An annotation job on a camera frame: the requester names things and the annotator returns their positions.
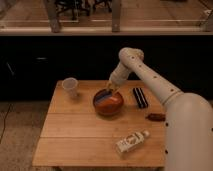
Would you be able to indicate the orange ceramic bowl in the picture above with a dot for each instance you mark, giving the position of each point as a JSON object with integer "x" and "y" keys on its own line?
{"x": 107, "y": 108}

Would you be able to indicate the white carton bottle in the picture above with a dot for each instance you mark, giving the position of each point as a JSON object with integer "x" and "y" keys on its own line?
{"x": 132, "y": 141}

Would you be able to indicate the clear plastic cup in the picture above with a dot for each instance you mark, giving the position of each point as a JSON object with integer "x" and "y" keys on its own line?
{"x": 70, "y": 85}

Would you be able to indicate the black rectangular box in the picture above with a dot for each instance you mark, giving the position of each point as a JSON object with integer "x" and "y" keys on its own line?
{"x": 140, "y": 98}

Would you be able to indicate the small brown object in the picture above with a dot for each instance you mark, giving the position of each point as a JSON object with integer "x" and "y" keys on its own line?
{"x": 155, "y": 117}

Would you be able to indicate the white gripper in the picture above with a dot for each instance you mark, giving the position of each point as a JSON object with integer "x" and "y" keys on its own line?
{"x": 117, "y": 77}

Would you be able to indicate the wooden table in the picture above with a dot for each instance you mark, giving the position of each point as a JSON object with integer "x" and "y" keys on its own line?
{"x": 74, "y": 135}

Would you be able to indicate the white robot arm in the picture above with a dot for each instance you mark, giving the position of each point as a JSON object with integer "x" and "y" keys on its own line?
{"x": 189, "y": 116}

